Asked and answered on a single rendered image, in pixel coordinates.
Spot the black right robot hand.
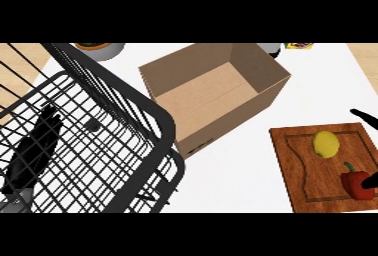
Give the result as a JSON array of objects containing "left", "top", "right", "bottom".
[{"left": 349, "top": 108, "right": 378, "bottom": 188}]

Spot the yellow lemon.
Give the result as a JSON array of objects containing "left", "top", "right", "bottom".
[{"left": 312, "top": 130, "right": 342, "bottom": 159}]

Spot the brown wooden cutting board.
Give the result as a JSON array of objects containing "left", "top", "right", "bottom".
[{"left": 268, "top": 122, "right": 378, "bottom": 214}]

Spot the open cardboard box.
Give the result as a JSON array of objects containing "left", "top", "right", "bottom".
[{"left": 138, "top": 43, "right": 293, "bottom": 160}]

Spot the red bell pepper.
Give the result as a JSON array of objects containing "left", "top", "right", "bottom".
[{"left": 340, "top": 161, "right": 377, "bottom": 201}]

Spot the yellow printed packet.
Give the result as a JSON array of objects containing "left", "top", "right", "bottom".
[{"left": 286, "top": 43, "right": 315, "bottom": 51}]

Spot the grey round container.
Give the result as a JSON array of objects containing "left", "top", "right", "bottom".
[{"left": 256, "top": 43, "right": 284, "bottom": 58}]

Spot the grey bowl with brown rim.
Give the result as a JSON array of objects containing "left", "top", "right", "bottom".
[{"left": 75, "top": 43, "right": 128, "bottom": 62}]

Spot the black wire tiered basket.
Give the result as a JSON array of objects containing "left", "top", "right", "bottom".
[{"left": 0, "top": 43, "right": 188, "bottom": 214}]

